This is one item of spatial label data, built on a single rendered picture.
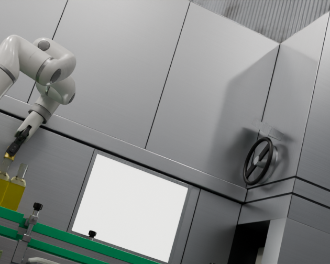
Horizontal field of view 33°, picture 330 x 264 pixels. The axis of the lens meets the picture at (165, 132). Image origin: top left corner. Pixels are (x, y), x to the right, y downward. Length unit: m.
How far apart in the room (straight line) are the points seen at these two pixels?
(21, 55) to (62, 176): 0.65
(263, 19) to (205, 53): 4.04
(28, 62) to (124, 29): 0.85
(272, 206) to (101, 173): 0.67
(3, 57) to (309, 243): 1.25
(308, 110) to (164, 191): 0.65
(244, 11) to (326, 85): 4.58
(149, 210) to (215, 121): 0.50
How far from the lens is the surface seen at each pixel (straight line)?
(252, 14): 6.71
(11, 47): 1.61
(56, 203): 2.14
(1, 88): 1.57
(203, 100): 2.44
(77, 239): 1.98
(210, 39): 2.56
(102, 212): 2.17
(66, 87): 1.91
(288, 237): 2.09
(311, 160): 2.19
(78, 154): 2.18
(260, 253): 2.42
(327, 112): 2.28
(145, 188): 2.23
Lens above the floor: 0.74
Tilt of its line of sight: 19 degrees up
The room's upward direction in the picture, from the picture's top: 17 degrees clockwise
